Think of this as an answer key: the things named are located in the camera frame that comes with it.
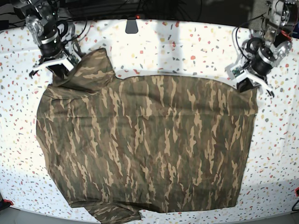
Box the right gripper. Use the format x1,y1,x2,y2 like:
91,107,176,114
29,49,80,87

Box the red clamp left corner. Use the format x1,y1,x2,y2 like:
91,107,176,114
3,199,13,206

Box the red clamp corner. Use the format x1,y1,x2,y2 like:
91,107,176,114
3,199,13,206
295,187,299,197

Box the camouflage T-shirt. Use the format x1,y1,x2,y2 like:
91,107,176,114
36,49,258,224

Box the red clamp right corner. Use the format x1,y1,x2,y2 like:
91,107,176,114
295,187,299,197

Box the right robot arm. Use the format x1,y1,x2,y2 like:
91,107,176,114
10,0,81,80

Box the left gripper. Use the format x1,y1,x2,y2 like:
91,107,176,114
225,56,274,98

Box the black cables behind table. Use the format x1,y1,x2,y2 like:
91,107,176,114
65,0,204,21

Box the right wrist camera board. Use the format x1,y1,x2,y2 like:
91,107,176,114
68,54,81,67

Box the speckled white tablecloth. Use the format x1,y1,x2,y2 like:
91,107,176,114
0,20,299,224

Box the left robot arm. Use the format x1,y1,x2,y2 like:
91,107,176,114
225,0,299,97

